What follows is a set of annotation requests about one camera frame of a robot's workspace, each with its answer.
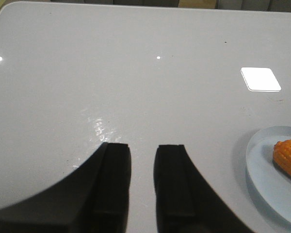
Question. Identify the orange corn cob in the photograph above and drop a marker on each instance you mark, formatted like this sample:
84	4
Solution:
282	155

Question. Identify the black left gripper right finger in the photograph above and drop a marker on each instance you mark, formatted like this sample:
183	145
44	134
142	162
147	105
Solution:
185	202

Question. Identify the light blue round plate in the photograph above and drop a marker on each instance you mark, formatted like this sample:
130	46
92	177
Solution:
269	186

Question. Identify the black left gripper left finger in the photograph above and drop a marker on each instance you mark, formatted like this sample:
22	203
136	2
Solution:
92	199

